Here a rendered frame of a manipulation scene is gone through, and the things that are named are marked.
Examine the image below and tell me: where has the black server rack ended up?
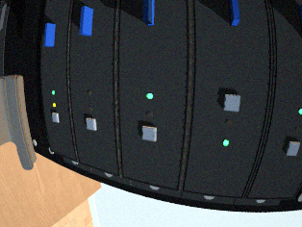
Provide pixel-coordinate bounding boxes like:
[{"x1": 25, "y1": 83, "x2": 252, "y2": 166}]
[{"x1": 0, "y1": 0, "x2": 302, "y2": 213}]

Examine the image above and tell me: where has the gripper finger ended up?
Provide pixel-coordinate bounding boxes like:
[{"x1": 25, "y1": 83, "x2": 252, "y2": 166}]
[{"x1": 0, "y1": 75, "x2": 37, "y2": 170}]

